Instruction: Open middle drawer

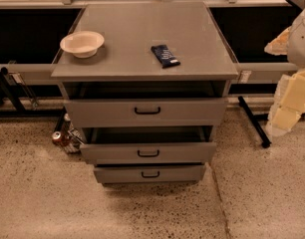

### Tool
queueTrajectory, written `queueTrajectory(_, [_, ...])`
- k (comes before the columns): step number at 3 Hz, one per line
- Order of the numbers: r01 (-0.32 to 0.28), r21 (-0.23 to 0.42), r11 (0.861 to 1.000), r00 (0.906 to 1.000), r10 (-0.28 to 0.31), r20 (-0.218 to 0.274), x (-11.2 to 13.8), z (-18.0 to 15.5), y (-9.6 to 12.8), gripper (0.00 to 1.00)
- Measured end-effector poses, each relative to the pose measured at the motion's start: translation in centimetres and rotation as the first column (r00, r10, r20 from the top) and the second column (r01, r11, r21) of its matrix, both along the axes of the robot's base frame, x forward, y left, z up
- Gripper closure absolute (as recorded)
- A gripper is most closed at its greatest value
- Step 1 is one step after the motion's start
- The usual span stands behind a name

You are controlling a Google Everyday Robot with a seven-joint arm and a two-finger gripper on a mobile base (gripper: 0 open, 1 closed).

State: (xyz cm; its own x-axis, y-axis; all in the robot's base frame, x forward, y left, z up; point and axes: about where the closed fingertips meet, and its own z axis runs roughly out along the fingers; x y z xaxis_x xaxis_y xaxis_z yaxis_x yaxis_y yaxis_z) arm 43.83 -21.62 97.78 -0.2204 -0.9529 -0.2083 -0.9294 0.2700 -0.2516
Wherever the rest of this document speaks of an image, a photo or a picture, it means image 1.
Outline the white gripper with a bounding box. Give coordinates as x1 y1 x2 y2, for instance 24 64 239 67
264 28 305 136

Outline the grey drawer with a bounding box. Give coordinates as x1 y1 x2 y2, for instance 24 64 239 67
94 164 205 184
65 98 227 127
81 126 216 164

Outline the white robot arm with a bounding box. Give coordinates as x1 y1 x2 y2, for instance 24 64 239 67
264 8 305 136

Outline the grey drawer cabinet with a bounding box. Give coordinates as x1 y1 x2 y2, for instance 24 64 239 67
51 1 239 185

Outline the grey top drawer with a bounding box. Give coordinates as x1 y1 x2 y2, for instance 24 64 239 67
65 98 227 127

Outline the grey bottom drawer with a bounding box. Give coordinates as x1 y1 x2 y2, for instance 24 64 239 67
94 164 205 184

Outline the black table leg right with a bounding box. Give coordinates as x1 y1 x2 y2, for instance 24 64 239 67
238 96 271 148

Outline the black table leg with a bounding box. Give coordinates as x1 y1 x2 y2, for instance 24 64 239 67
0 70 26 113
238 96 271 148

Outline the dark blue snack packet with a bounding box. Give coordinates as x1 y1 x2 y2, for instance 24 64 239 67
151 45 180 69

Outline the white bowl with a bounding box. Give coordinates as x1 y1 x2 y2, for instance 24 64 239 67
60 31 105 58

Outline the dark bottle on floor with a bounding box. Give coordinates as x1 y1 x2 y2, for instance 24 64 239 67
61 114 71 136

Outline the red soda can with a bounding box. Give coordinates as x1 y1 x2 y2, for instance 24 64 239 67
52 131 62 145

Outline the black table leg left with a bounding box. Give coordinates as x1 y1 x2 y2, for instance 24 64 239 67
0 70 26 113

